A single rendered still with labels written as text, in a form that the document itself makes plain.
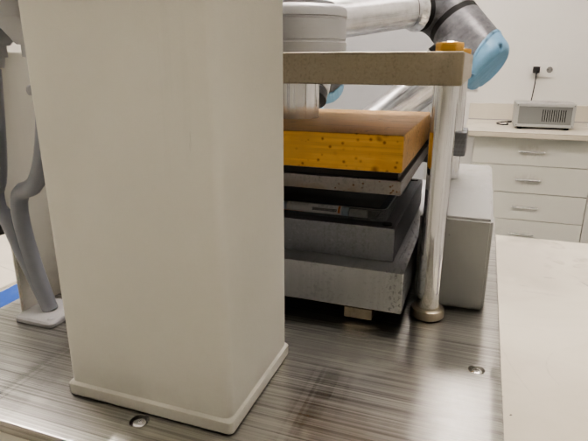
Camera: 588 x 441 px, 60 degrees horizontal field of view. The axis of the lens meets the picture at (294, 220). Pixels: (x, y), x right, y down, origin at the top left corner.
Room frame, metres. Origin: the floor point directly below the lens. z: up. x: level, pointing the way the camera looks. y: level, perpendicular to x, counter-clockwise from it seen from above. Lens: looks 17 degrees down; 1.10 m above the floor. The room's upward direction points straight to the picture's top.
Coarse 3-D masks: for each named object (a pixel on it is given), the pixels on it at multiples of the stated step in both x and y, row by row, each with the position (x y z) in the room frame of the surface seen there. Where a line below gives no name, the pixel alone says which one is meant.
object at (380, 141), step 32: (288, 96) 0.43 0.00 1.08; (288, 128) 0.37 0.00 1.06; (320, 128) 0.37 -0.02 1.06; (352, 128) 0.37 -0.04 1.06; (384, 128) 0.37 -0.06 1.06; (416, 128) 0.39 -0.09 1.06; (288, 160) 0.36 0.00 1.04; (320, 160) 0.35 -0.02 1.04; (352, 160) 0.34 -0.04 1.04; (384, 160) 0.33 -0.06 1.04; (416, 160) 0.41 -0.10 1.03; (384, 192) 0.33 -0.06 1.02
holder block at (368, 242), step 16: (416, 192) 0.44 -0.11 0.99; (400, 208) 0.38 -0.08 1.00; (416, 208) 0.45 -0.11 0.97; (288, 224) 0.36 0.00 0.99; (304, 224) 0.35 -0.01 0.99; (320, 224) 0.35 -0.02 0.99; (336, 224) 0.35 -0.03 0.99; (352, 224) 0.34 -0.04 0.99; (368, 224) 0.34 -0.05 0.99; (384, 224) 0.34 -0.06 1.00; (400, 224) 0.35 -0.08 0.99; (288, 240) 0.36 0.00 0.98; (304, 240) 0.35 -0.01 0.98; (320, 240) 0.35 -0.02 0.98; (336, 240) 0.35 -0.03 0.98; (352, 240) 0.34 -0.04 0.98; (368, 240) 0.34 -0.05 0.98; (384, 240) 0.33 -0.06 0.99; (400, 240) 0.36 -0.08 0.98; (352, 256) 0.34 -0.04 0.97; (368, 256) 0.34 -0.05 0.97; (384, 256) 0.33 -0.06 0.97
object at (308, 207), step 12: (288, 204) 0.37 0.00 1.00; (300, 204) 0.37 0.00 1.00; (312, 204) 0.36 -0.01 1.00; (324, 204) 0.36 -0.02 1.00; (396, 204) 0.39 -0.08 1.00; (336, 216) 0.36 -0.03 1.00; (348, 216) 0.35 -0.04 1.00; (360, 216) 0.35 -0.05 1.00; (372, 216) 0.35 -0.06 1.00; (384, 216) 0.35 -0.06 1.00
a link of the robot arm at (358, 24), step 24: (336, 0) 1.08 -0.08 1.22; (360, 0) 1.10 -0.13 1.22; (384, 0) 1.12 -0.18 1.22; (408, 0) 1.15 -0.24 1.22; (432, 0) 1.17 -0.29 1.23; (456, 0) 1.17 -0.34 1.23; (360, 24) 1.08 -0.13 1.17; (384, 24) 1.12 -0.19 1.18; (408, 24) 1.16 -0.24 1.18; (432, 24) 1.19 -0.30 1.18
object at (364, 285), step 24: (408, 240) 0.38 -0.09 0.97; (288, 264) 0.34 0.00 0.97; (312, 264) 0.33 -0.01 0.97; (336, 264) 0.33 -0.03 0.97; (360, 264) 0.33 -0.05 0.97; (384, 264) 0.33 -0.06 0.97; (408, 264) 0.33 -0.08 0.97; (288, 288) 0.34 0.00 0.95; (312, 288) 0.33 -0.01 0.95; (336, 288) 0.33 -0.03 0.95; (360, 288) 0.32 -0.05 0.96; (384, 288) 0.32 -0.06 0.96; (408, 288) 0.34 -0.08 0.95; (360, 312) 0.32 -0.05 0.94
